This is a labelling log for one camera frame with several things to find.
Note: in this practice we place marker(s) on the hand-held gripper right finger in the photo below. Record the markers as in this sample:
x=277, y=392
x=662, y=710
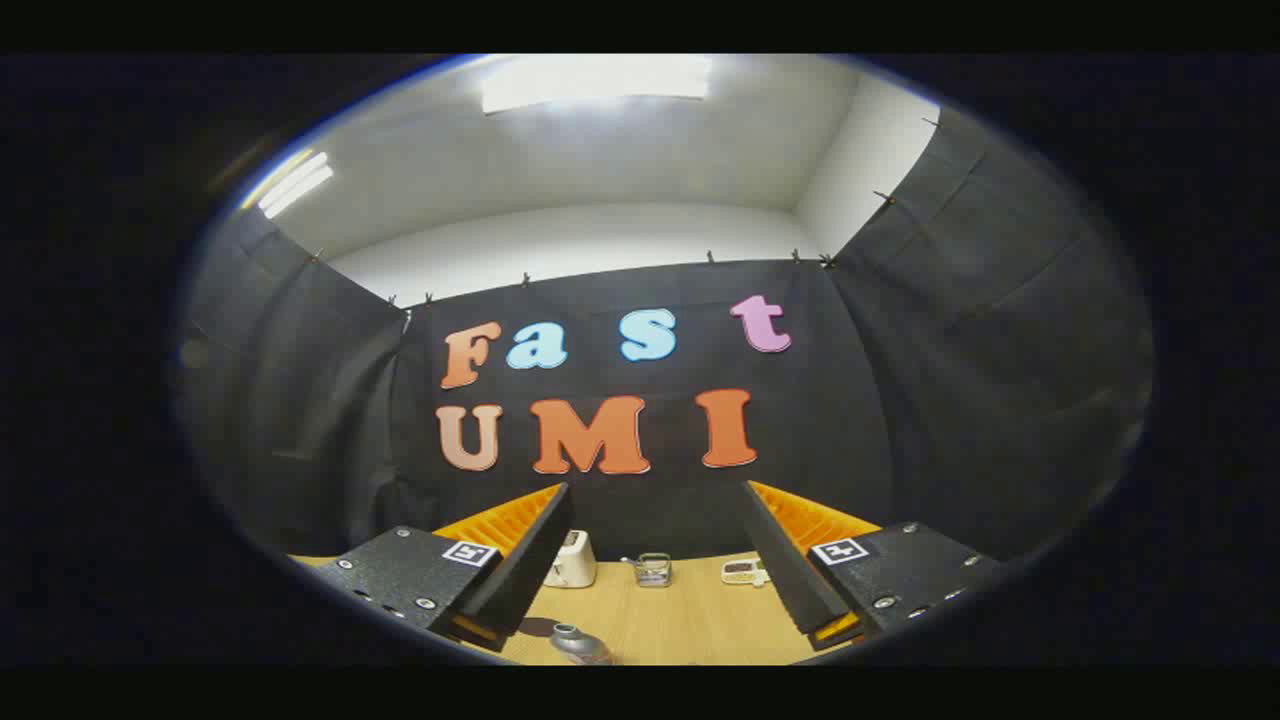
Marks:
x=790, y=570

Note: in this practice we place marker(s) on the brown round coaster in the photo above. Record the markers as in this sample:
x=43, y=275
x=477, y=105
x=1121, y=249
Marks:
x=538, y=627

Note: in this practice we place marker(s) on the small white toaster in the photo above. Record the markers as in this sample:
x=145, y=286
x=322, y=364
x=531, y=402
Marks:
x=572, y=562

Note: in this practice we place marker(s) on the ceiling strip light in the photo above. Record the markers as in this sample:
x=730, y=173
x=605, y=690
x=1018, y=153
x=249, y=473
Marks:
x=296, y=185

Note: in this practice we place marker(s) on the white dish with red snacks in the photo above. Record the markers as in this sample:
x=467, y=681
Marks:
x=744, y=572

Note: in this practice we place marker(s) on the wooden table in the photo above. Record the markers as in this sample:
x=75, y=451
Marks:
x=690, y=620

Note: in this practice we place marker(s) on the black backdrop cloth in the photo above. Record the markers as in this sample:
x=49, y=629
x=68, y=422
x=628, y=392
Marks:
x=900, y=400

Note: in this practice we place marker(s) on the silver juice bottle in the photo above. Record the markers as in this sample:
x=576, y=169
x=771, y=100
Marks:
x=578, y=645

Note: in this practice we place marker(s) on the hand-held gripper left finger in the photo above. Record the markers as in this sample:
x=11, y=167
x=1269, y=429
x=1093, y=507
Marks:
x=520, y=570

